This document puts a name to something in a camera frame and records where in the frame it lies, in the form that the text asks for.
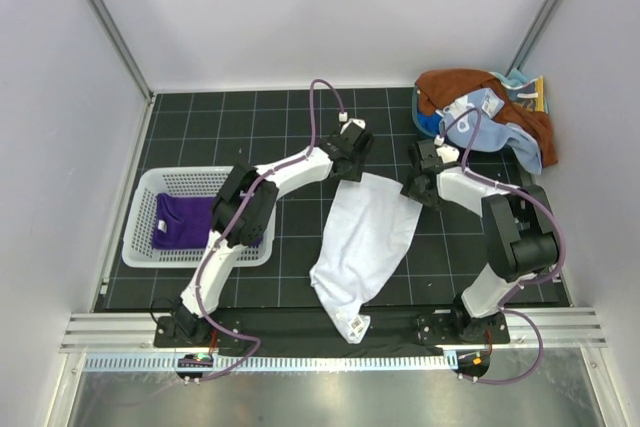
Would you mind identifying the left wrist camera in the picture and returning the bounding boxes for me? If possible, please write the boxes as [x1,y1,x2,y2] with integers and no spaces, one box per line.
[340,118,366,136]

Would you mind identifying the brown towel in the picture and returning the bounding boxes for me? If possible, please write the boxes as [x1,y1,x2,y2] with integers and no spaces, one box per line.
[415,68,558,168]

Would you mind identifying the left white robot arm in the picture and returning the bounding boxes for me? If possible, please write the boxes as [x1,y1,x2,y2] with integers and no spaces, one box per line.
[171,119,373,347]

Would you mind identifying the left aluminium corner post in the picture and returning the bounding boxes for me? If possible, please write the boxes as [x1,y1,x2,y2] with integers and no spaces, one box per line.
[86,0,153,102]

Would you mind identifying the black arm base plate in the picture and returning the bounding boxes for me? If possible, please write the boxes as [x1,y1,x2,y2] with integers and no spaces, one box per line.
[153,306,510,355]

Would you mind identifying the aluminium front rail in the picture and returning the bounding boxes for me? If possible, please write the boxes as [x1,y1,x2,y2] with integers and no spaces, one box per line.
[60,307,607,353]

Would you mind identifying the white plastic mesh basket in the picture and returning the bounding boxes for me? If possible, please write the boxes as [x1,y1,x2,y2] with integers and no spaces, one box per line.
[121,166,278,268]

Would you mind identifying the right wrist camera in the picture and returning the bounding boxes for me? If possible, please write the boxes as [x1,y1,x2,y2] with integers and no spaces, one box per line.
[436,144,460,164]

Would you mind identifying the white slotted cable duct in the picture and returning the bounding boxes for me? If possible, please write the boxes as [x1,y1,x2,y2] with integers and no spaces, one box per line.
[84,352,458,374]

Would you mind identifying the black grid mat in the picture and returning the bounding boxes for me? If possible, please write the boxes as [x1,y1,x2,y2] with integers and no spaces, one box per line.
[94,87,571,311]

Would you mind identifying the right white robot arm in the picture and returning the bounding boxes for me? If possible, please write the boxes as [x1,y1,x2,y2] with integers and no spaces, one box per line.
[401,140,561,343]

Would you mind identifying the white towel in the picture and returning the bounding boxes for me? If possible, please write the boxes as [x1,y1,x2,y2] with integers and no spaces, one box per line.
[310,173,422,345]

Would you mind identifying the light blue towel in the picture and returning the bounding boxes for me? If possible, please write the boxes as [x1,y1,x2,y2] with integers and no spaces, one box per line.
[437,88,544,175]

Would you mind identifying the right aluminium corner post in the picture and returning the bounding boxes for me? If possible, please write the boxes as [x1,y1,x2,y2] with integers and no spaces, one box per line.
[507,0,562,71]

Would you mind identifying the aluminium corner post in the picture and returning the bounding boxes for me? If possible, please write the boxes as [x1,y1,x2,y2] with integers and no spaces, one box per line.
[86,0,153,102]
[507,0,562,71]

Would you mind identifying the purple towel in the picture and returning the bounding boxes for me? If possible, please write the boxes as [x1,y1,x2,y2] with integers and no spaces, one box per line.
[151,191,265,251]

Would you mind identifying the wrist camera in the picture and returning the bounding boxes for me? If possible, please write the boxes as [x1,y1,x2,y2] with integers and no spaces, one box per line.
[340,118,366,136]
[436,144,460,164]

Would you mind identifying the yellow patterned cloth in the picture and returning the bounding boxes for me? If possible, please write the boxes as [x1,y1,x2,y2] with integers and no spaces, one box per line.
[516,76,548,114]

